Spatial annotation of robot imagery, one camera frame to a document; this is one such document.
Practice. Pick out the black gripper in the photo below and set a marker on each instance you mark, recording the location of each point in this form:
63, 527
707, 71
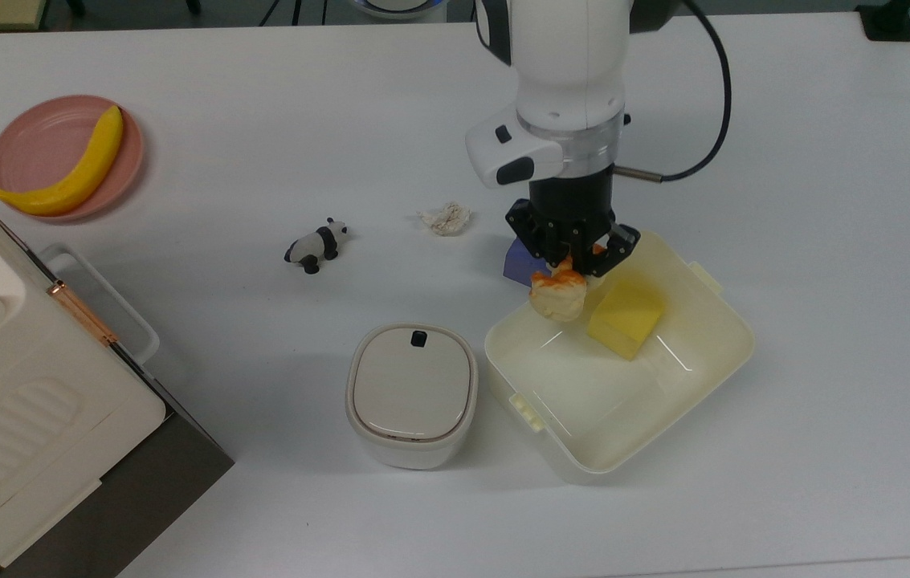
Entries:
571, 205

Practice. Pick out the toy bread loaf orange glaze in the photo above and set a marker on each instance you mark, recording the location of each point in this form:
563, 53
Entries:
559, 297

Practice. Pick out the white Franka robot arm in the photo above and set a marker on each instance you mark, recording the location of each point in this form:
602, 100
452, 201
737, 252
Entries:
567, 56

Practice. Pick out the cream plastic basket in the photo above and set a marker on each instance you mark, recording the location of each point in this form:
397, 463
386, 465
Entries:
607, 401

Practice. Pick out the purple foam cube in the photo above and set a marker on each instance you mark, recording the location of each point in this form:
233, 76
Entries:
520, 269

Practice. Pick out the yellow sponge block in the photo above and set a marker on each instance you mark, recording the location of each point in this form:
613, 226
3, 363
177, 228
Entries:
623, 317

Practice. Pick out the crumpled white paper ball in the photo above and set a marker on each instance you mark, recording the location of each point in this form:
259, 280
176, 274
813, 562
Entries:
445, 218

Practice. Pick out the small cream lidded bin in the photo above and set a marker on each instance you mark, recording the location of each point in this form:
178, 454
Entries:
410, 385

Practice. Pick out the panda toy figure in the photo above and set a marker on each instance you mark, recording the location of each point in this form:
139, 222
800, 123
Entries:
314, 245

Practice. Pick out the black table clamp block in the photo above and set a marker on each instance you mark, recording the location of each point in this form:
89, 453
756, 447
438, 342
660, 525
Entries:
888, 24

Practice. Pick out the yellow toy banana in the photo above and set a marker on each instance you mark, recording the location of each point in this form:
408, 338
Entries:
93, 160

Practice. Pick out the copper latch strip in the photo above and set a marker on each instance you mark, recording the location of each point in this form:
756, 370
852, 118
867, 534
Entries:
81, 313

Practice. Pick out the pink plate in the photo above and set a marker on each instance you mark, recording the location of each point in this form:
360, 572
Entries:
37, 144

